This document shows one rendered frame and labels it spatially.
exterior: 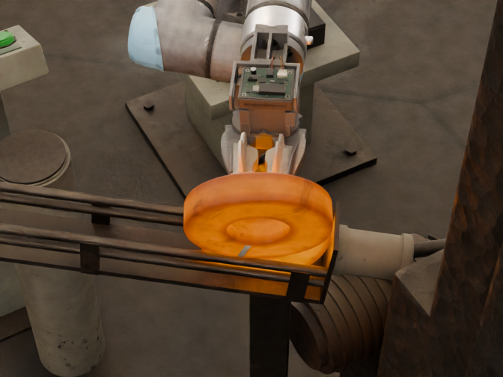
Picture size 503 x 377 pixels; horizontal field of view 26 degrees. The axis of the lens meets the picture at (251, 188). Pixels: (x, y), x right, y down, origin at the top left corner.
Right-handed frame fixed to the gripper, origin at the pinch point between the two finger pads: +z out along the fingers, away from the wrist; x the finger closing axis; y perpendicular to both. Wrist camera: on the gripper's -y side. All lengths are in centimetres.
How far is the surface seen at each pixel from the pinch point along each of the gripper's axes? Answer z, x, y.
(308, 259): -6.3, 5.0, -17.4
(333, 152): -83, 6, -84
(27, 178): -28, -37, -31
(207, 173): -74, -20, -83
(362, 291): -11.8, 11.9, -31.3
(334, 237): -5.6, 8.1, -12.0
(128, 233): -9.6, -17.3, -18.8
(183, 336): -35, -19, -84
